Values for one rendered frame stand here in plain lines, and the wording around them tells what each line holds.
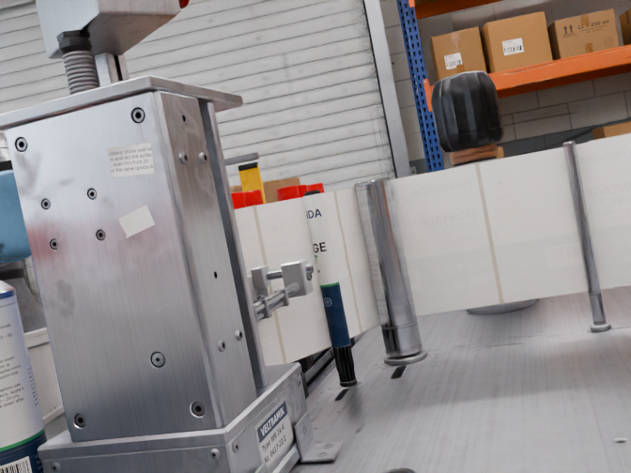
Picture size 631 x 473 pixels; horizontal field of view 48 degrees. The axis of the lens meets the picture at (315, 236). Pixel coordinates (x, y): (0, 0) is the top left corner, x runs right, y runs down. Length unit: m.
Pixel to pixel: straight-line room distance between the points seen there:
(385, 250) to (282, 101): 4.61
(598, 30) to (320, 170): 2.07
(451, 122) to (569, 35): 3.93
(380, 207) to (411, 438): 0.26
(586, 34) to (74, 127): 4.50
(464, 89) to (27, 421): 0.62
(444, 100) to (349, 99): 4.36
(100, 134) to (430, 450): 0.29
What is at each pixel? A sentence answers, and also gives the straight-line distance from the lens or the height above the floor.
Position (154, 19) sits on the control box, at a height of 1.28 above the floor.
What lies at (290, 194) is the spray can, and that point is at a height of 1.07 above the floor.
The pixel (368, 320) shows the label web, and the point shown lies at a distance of 0.72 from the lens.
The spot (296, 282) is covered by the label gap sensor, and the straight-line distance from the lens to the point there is 0.58.
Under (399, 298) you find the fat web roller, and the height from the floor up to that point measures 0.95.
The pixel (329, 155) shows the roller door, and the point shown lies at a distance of 5.22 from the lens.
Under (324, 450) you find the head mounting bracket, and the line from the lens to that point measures 0.52.
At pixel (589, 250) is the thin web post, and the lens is 0.73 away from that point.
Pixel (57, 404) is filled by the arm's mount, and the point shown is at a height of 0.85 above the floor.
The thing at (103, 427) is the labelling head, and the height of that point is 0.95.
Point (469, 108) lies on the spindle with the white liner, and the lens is 0.88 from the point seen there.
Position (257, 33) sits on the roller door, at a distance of 5.40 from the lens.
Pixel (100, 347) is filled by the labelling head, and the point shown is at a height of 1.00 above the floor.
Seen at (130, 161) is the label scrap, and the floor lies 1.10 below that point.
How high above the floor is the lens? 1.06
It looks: 3 degrees down
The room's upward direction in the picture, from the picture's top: 11 degrees counter-clockwise
